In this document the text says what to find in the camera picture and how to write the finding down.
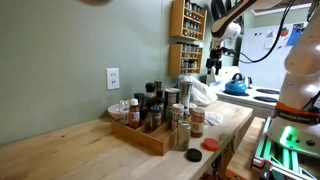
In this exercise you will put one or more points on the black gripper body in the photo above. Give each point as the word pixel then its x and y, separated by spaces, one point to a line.
pixel 214 58

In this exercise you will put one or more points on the black round lid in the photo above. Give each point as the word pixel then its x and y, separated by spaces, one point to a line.
pixel 194 155

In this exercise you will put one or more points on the brown spice bottle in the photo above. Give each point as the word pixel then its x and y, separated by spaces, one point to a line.
pixel 197 125

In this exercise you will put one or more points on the black-capped dark bottle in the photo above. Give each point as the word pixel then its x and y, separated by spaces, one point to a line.
pixel 150 91

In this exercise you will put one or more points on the dark sauce bottle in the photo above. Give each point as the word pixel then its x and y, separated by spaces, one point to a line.
pixel 140 103

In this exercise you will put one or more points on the white-capped brown sauce bottle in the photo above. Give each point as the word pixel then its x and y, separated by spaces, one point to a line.
pixel 134 115

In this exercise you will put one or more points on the small clear glass bottle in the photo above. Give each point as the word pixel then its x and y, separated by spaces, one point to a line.
pixel 124 110

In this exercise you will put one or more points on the blue kettle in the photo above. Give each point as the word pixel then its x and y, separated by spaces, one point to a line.
pixel 235 87

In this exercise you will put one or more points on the steel salt grinder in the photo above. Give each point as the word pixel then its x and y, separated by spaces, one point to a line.
pixel 185 91

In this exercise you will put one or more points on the white stove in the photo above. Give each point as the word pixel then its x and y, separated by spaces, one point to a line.
pixel 246 100

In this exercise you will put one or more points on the dark labelled salt canister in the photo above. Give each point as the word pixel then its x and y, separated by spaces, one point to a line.
pixel 171 96

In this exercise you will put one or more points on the white fridge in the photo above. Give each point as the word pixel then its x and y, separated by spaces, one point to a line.
pixel 263 66

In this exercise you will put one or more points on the steel-topped pepper grinder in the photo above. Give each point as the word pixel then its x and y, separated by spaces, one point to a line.
pixel 159 87

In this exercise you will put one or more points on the white-lidded spice jar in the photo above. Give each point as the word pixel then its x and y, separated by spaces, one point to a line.
pixel 177 115

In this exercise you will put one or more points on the glass herb jar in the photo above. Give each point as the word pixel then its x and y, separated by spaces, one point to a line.
pixel 183 136

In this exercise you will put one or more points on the dark spice jar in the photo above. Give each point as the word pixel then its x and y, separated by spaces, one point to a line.
pixel 155 118

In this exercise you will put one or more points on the wooden spice tray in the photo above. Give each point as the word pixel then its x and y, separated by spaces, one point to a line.
pixel 146 140

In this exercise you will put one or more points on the white bowl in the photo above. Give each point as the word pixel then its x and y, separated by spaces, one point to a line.
pixel 114 110

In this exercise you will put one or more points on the wooden wall spice rack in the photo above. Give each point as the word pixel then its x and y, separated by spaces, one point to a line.
pixel 174 60
pixel 176 20

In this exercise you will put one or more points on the white wall outlet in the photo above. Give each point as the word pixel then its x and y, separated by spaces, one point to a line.
pixel 112 79

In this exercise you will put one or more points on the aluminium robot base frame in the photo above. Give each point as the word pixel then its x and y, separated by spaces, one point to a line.
pixel 280 160

